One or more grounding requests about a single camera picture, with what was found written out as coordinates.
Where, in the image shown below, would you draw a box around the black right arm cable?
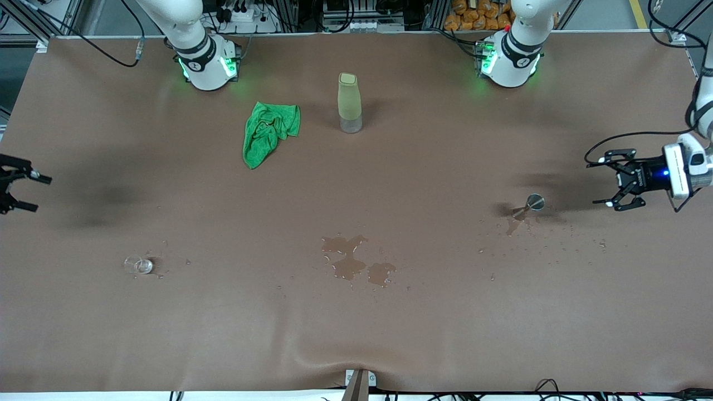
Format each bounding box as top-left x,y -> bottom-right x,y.
17,0 -> 146,69

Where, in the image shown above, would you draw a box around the orange snack bags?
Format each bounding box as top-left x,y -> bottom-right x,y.
444,0 -> 516,31

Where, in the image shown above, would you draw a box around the brown table mat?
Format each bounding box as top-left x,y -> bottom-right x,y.
0,31 -> 713,393

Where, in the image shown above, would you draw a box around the white power strip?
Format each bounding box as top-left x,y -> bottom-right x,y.
214,0 -> 279,34

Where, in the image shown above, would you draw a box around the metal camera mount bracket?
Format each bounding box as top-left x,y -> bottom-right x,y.
344,369 -> 378,401

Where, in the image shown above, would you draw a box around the olive green bottle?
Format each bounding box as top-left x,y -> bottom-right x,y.
338,72 -> 363,134

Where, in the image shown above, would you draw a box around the grey electronics rack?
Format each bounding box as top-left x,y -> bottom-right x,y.
322,0 -> 406,33

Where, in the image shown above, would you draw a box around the large brown liquid puddle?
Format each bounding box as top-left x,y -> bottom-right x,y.
321,234 -> 397,288

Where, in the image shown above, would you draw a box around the clear glass measuring cup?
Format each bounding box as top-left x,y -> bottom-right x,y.
124,254 -> 155,276

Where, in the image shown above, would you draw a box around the green cloth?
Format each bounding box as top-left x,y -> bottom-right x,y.
242,101 -> 301,170

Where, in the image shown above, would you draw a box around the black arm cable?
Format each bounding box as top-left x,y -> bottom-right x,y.
17,0 -> 146,69
585,0 -> 713,213

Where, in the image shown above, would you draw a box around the small metal shaker cup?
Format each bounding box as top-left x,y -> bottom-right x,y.
511,193 -> 546,221

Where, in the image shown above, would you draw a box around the black cable bundle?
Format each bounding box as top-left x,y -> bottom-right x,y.
384,379 -> 713,401

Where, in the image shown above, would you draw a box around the small brown liquid puddle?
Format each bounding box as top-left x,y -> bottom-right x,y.
505,216 -> 540,236

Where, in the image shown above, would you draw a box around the aluminium frame post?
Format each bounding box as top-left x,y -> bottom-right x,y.
666,0 -> 713,62
0,0 -> 84,42

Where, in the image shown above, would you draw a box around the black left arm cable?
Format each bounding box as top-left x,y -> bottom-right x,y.
585,0 -> 713,213

